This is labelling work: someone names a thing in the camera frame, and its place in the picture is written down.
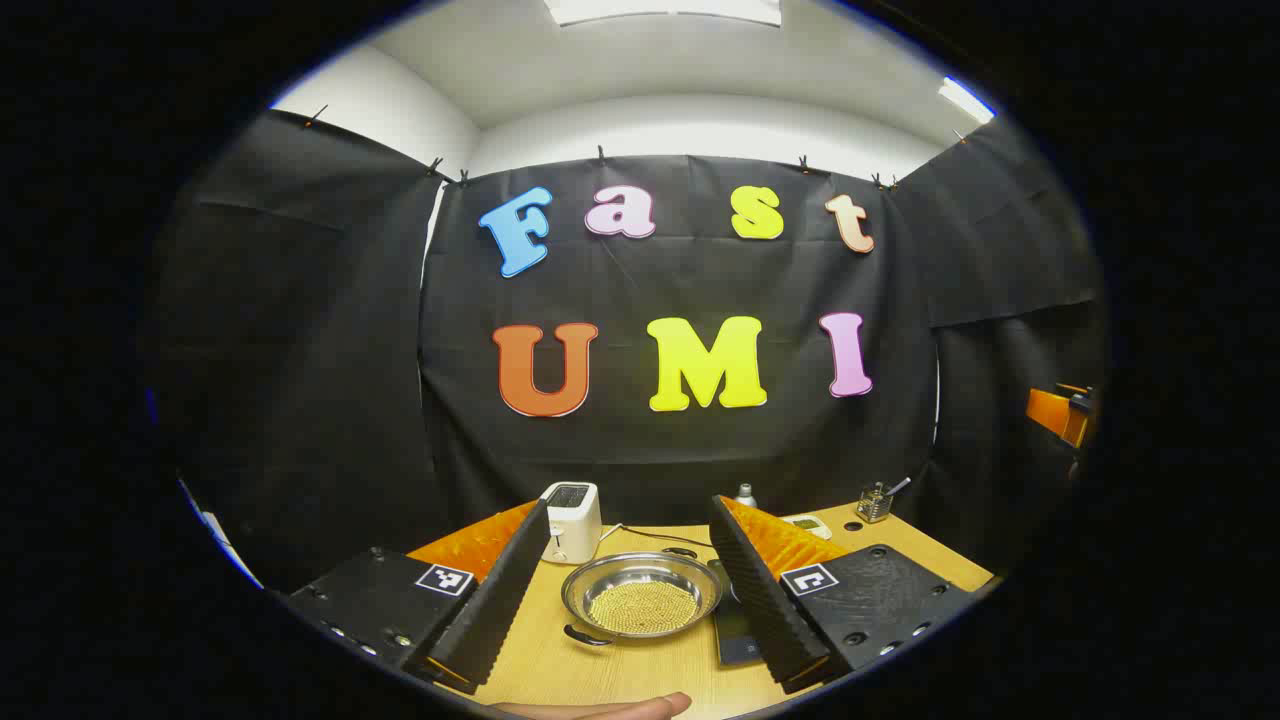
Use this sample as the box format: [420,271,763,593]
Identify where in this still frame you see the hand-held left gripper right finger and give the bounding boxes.
[708,494,976,696]

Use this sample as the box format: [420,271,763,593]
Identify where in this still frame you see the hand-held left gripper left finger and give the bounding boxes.
[285,498,553,696]

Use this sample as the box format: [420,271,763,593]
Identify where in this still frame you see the pile of soybeans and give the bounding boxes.
[587,582,701,636]

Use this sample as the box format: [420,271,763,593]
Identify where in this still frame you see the stainless steel pot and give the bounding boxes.
[560,546,723,647]

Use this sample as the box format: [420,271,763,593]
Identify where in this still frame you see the white toaster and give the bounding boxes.
[540,482,603,564]

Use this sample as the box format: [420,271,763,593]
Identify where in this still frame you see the small ceiling light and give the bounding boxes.
[938,77,997,124]

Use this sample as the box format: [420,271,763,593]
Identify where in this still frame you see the large ceiling light panel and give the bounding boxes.
[545,0,781,27]

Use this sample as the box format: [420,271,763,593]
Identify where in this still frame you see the black power cable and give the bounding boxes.
[620,525,713,551]

